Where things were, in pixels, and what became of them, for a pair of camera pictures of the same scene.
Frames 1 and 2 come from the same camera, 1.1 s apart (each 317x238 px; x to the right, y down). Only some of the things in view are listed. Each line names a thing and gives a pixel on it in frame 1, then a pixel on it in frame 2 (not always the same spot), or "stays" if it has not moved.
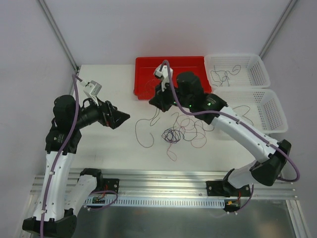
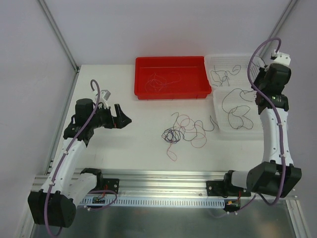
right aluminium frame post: (278, 29) stays
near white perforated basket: (258, 107) stays
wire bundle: (186, 129) stays
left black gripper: (108, 114) to (116, 116)
